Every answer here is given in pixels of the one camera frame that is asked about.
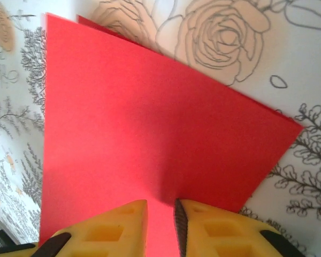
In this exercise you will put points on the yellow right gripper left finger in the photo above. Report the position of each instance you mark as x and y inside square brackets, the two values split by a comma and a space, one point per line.
[101, 235]

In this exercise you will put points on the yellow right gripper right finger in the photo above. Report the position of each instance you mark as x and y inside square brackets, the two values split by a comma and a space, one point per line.
[219, 235]

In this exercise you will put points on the red cloth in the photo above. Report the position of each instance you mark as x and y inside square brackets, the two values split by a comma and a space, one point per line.
[128, 120]

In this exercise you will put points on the floral patterned tablecloth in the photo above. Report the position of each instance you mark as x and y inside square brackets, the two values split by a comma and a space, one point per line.
[256, 40]

